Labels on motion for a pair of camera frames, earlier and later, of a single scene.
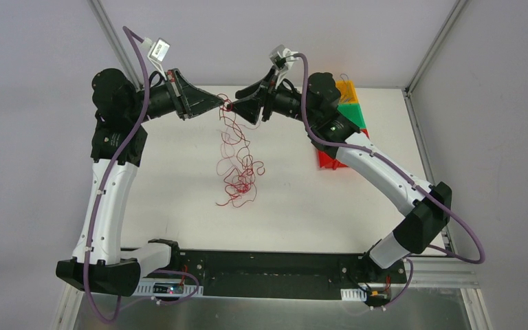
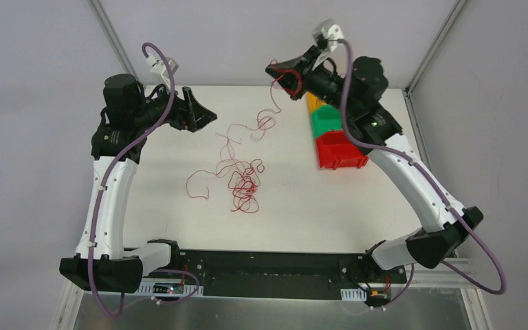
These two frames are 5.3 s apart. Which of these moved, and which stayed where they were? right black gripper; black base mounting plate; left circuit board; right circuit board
Moved: right black gripper
Stayed: black base mounting plate; right circuit board; left circuit board
